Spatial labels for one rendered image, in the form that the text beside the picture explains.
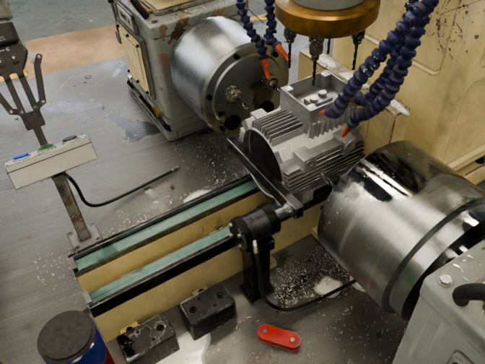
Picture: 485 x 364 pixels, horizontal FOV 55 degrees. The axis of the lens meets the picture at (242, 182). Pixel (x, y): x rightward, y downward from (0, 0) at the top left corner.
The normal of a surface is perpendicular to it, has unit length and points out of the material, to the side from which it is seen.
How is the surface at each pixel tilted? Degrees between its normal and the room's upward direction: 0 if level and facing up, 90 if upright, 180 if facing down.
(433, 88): 90
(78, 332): 0
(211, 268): 90
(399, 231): 43
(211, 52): 32
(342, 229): 69
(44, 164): 62
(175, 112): 90
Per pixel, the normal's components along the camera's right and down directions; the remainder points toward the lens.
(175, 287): 0.52, 0.58
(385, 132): -0.85, 0.39
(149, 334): -0.04, -0.72
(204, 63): -0.61, -0.26
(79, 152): 0.44, 0.18
